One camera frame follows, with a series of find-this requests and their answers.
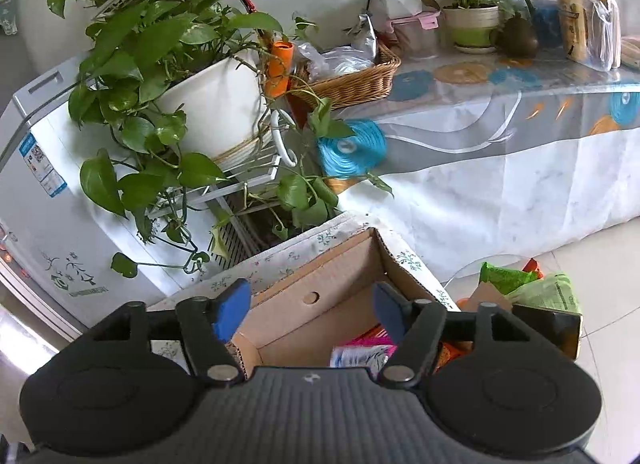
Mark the pink lidded container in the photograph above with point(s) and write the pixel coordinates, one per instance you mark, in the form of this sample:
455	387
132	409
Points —
418	34

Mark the white chest freezer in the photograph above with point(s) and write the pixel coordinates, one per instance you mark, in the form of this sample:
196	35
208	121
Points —
66	259

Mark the cardboard milk box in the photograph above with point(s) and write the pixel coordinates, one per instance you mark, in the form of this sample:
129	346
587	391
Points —
328	301

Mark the grey white patterned tablecloth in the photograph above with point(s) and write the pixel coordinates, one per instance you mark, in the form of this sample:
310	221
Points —
475	156

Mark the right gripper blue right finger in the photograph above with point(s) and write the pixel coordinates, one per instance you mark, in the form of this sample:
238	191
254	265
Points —
394	311

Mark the pink white snack packet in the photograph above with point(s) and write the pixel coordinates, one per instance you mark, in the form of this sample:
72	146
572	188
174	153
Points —
371	351

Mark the red noodle snack packet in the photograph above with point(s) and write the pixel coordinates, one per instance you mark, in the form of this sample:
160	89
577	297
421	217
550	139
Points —
451	352

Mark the yellow packaged bag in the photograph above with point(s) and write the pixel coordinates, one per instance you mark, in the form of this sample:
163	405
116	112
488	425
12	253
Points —
591	32

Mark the white metal plant rack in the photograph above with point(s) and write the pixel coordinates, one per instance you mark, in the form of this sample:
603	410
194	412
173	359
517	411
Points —
235	178

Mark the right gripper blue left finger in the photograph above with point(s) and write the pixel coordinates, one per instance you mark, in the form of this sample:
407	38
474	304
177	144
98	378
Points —
229	310

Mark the wicker basket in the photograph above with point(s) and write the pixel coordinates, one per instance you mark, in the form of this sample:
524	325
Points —
371	84

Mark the pothos plant in white pot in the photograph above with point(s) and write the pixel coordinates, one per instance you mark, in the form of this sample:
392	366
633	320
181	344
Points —
165	93

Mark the green plastic bag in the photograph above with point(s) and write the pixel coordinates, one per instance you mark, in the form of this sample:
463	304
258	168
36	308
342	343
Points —
532	288

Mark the brown round vase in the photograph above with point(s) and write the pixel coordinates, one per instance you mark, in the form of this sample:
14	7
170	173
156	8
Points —
518	38

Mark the orange plastic cup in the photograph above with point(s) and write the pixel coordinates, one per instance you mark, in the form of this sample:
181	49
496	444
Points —
278	68

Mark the dark floor box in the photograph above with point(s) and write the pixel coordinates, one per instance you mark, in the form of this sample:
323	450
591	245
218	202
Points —
562	328

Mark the green striped plant pot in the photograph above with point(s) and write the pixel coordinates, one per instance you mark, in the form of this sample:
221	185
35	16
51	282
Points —
470	29

